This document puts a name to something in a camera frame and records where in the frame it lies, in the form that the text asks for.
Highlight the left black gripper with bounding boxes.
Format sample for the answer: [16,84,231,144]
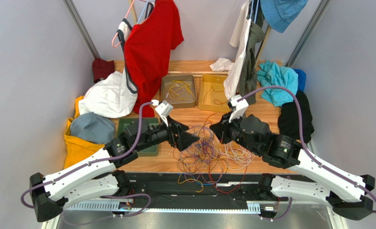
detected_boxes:
[136,114,199,151]

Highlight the orange red cable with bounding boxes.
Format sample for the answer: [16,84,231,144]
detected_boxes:
[204,83,229,107]

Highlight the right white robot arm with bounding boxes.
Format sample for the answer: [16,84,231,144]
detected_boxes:
[210,114,375,220]

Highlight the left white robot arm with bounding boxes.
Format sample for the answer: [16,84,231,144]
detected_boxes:
[29,116,199,222]

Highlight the green plastic tray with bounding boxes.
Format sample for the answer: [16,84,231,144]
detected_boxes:
[117,117,159,157]

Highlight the yellow plastic tray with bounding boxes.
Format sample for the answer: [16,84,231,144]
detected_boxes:
[198,74,230,113]

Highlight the grey metal tray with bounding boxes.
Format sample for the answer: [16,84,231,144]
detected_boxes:
[160,75,197,109]

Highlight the white hanging shirt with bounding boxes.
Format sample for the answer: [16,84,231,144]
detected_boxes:
[223,0,251,99]

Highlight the olive hanging garment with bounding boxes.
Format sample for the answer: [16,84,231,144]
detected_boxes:
[239,20,265,96]

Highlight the white crumpled cloth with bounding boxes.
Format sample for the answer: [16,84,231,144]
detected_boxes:
[209,57,234,72]

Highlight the black cloth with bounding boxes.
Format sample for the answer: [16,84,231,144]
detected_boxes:
[278,91,314,144]

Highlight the turquoise cloth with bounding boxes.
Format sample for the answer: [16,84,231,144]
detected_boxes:
[257,61,298,107]

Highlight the white cloth pile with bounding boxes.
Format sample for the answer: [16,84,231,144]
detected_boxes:
[77,71,138,118]

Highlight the grey blue cloth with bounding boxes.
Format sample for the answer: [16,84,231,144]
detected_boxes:
[70,112,115,145]

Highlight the red t-shirt on hanger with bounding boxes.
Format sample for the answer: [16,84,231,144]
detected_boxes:
[124,0,184,117]

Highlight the dark blue cloth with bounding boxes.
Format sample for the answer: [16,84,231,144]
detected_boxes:
[293,69,306,92]

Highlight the dark red cloth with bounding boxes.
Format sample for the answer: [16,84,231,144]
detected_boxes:
[92,58,115,83]

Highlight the yellow cloth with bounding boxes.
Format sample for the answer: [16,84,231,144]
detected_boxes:
[64,96,104,169]

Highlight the pink clothes hanger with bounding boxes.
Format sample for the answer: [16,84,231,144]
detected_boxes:
[111,0,137,48]

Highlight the white grey trimmed tank top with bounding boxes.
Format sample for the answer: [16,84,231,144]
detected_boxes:
[116,18,139,95]

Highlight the blue hanging hat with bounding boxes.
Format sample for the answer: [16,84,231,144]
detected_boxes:
[260,0,308,33]

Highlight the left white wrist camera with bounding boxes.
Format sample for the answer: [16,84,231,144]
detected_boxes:
[151,100,174,127]

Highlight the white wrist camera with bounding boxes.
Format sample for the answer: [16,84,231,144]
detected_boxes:
[151,100,174,127]
[228,94,249,123]

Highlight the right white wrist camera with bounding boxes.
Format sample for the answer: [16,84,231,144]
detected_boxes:
[228,94,249,123]

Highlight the tangled coloured cable pile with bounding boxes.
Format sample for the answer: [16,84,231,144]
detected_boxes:
[175,113,257,194]

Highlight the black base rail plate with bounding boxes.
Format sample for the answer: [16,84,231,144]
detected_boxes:
[99,172,290,212]

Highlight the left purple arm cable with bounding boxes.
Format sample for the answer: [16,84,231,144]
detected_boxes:
[20,101,154,226]

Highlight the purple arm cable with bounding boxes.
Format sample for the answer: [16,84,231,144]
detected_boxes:
[20,101,154,226]
[237,85,376,222]

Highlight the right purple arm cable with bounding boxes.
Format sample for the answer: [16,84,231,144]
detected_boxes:
[237,85,376,222]

